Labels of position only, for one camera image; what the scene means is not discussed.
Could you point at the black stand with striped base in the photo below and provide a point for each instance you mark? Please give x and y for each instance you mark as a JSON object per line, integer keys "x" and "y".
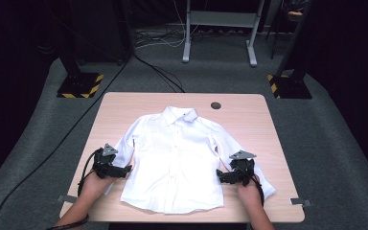
{"x": 80, "y": 84}
{"x": 290, "y": 86}

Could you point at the grey tape strip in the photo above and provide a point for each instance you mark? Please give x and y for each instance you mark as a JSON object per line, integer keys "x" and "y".
{"x": 67, "y": 199}
{"x": 300, "y": 202}

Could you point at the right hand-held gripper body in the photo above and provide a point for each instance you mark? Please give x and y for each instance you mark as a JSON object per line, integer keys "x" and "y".
{"x": 243, "y": 169}

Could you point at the black cabinet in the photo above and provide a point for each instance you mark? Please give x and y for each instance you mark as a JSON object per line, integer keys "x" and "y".
{"x": 102, "y": 28}

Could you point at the person's left hand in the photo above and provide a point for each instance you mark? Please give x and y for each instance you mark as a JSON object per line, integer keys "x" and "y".
{"x": 94, "y": 188}

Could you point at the person's right hand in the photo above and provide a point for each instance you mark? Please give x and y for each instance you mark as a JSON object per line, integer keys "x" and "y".
{"x": 249, "y": 193}

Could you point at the dark metal rack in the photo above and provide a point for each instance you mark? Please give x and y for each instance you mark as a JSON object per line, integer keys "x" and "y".
{"x": 292, "y": 12}

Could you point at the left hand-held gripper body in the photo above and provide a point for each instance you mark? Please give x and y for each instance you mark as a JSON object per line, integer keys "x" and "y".
{"x": 103, "y": 164}

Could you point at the white metal stand frame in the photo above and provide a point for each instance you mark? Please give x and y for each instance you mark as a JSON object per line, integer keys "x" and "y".
{"x": 223, "y": 18}

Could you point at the white button-up shirt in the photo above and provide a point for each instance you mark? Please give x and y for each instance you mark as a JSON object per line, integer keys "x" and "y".
{"x": 172, "y": 159}

